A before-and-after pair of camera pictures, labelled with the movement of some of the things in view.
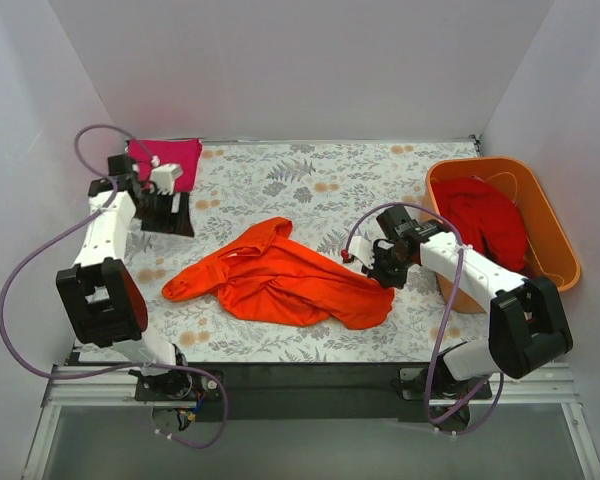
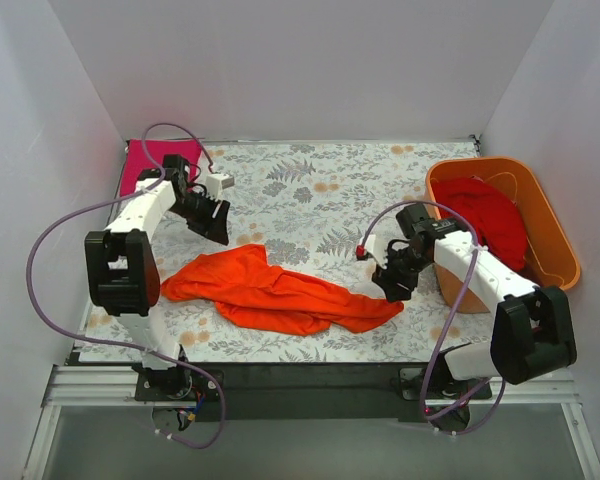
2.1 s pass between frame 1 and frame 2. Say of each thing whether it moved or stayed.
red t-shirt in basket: stayed
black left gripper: moved
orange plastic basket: stayed
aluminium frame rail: stayed
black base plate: stayed
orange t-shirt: moved
